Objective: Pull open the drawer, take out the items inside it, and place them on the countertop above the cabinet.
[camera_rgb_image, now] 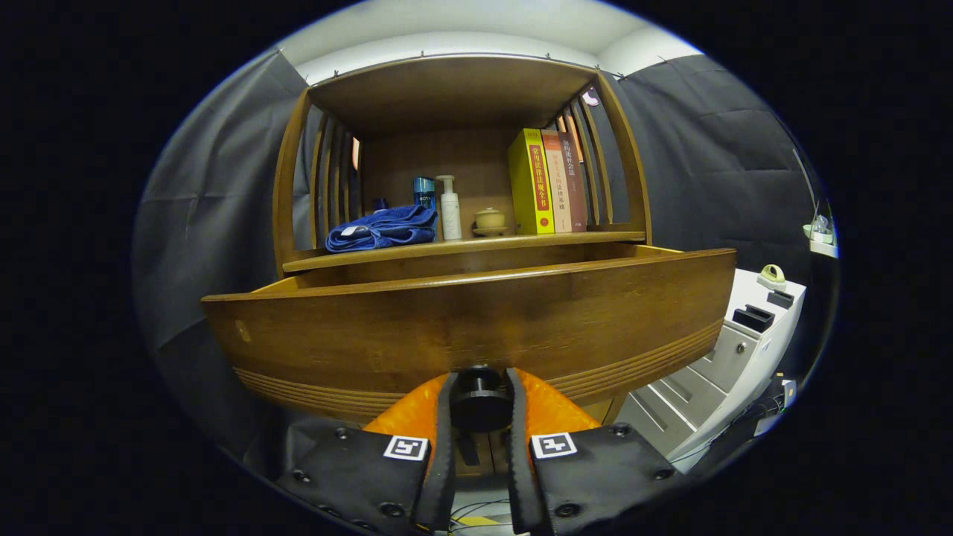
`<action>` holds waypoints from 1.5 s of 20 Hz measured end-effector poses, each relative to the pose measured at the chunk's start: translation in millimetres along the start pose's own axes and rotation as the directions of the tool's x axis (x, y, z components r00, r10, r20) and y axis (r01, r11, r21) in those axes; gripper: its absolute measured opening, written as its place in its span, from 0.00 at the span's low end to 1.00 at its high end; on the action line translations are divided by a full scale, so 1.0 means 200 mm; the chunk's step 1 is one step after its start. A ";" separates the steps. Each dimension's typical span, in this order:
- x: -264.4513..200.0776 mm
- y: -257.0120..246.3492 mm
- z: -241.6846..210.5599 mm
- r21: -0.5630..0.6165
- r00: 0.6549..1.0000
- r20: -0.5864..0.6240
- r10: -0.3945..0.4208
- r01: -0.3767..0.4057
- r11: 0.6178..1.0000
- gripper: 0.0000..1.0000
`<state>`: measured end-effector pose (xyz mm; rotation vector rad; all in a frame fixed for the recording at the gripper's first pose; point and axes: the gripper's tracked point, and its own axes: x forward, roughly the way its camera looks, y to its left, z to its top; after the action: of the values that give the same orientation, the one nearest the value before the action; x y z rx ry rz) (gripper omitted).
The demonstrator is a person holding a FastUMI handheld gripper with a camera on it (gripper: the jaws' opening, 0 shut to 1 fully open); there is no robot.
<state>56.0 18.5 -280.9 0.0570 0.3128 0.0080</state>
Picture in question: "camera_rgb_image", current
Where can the yellow lidded tea cup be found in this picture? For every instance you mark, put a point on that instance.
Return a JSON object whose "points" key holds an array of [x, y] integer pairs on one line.
{"points": [[490, 219]]}

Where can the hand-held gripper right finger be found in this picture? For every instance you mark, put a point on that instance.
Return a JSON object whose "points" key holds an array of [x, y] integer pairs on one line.
{"points": [[518, 469]]}

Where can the dark red book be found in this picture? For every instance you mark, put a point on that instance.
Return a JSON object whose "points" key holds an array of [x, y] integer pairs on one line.
{"points": [[575, 193]]}

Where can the teal blue bottle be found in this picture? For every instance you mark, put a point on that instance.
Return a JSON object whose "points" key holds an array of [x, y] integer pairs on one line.
{"points": [[424, 192]]}

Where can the orange and white book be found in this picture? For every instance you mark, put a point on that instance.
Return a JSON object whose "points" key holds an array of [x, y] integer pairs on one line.
{"points": [[558, 186]]}

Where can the wooden drawer with black knob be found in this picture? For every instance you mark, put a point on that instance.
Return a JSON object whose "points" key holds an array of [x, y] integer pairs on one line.
{"points": [[447, 320]]}

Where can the black open tray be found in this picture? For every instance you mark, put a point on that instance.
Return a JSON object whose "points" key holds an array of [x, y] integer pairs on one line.
{"points": [[753, 318]]}

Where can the folded blue towel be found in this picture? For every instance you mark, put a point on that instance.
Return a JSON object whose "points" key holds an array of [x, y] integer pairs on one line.
{"points": [[387, 227]]}

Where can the thick yellow book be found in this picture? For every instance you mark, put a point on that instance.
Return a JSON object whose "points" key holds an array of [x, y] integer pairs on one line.
{"points": [[525, 186]]}

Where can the small black block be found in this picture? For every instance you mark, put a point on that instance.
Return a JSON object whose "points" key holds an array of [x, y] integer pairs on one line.
{"points": [[780, 298]]}

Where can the white side shelf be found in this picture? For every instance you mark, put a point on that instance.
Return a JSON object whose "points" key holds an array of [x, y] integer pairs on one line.
{"points": [[823, 249]]}

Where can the white pump bottle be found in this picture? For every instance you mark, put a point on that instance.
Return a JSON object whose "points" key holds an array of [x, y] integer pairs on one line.
{"points": [[450, 216]]}

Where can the pale green bowl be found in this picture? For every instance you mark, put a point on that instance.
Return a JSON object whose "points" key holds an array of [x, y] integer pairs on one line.
{"points": [[819, 232]]}

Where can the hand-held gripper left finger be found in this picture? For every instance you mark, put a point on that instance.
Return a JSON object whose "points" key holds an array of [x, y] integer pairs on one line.
{"points": [[444, 461]]}

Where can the white drawer unit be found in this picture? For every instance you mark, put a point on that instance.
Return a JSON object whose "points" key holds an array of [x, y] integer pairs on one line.
{"points": [[744, 350]]}

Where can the brown wooden cabinet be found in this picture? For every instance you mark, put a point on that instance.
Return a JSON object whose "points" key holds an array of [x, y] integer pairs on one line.
{"points": [[447, 89]]}

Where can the green tape dispenser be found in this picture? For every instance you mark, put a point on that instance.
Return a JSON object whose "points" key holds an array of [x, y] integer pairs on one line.
{"points": [[772, 279]]}

